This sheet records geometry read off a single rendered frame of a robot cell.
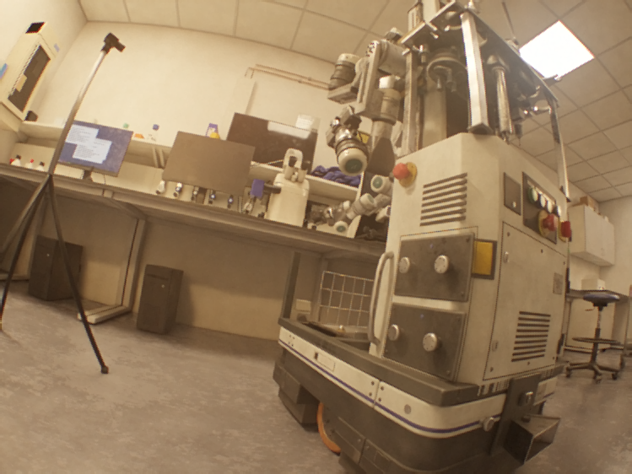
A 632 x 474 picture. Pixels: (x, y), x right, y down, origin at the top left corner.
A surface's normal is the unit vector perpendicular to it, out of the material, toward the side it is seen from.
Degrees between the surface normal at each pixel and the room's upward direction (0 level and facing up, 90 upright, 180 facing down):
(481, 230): 90
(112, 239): 90
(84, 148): 86
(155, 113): 90
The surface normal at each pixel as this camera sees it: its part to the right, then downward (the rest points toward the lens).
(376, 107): 0.32, 0.19
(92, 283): 0.27, -0.11
